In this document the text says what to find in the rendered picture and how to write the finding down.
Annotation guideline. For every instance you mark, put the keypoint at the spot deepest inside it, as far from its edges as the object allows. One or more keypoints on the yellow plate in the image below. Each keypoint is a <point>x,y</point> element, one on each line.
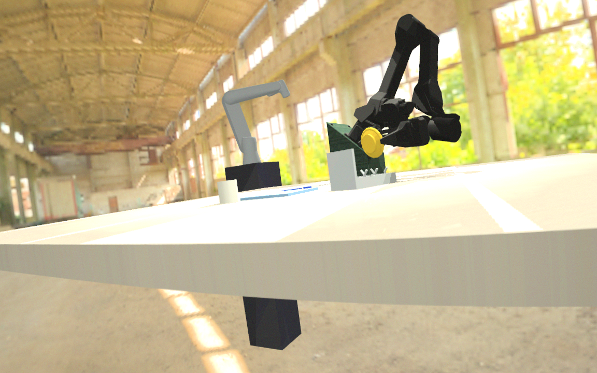
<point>370,141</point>

